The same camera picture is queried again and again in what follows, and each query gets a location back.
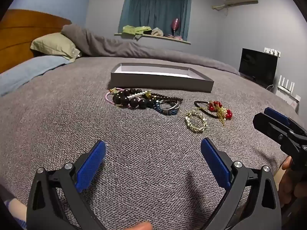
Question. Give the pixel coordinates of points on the grey box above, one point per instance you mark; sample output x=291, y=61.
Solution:
x=163, y=81

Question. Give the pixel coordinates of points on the beige cloth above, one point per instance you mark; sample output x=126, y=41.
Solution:
x=157, y=32

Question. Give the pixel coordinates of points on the light blue bed sheet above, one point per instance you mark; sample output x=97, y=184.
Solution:
x=28, y=69

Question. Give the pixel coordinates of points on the green cloth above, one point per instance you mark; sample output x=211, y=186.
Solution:
x=134, y=30

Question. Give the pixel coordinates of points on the silver bangle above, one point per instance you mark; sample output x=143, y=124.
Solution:
x=176, y=105

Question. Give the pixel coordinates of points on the person's right hand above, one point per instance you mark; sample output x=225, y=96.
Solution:
x=286, y=164

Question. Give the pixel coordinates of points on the pink cloth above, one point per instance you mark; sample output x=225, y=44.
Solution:
x=177, y=37

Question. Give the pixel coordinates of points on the blue curtain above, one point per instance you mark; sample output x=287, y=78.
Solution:
x=156, y=12

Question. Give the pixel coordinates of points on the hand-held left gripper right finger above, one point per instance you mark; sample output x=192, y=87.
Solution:
x=215, y=163

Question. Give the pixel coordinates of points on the wooden headboard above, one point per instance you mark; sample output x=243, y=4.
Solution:
x=24, y=33

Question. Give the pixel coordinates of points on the pink glass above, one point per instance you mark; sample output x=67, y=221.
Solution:
x=175, y=24

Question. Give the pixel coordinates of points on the wall hooks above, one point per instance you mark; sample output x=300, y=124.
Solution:
x=272, y=52

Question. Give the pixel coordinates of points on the person's left hand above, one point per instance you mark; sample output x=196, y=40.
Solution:
x=141, y=226

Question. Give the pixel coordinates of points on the grey bed cover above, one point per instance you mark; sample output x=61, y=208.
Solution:
x=144, y=172

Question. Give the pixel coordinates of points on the red bead gold ornament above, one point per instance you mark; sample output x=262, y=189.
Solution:
x=212, y=106

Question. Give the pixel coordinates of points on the white router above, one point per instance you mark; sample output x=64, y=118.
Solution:
x=286, y=92

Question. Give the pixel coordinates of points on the green pillow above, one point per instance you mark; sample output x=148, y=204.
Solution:
x=52, y=44

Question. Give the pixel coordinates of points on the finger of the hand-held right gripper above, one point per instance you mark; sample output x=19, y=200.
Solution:
x=275, y=113
x=266, y=123

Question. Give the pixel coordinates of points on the person's plaid clothing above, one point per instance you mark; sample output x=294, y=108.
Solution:
x=14, y=208

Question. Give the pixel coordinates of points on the grey folded duvet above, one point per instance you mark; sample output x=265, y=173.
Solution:
x=96, y=43

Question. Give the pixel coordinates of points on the windowsill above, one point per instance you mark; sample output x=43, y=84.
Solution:
x=168, y=38

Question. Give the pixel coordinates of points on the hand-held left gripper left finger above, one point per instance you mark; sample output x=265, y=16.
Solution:
x=90, y=167

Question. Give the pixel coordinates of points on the black monitor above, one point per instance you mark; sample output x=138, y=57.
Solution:
x=256, y=64

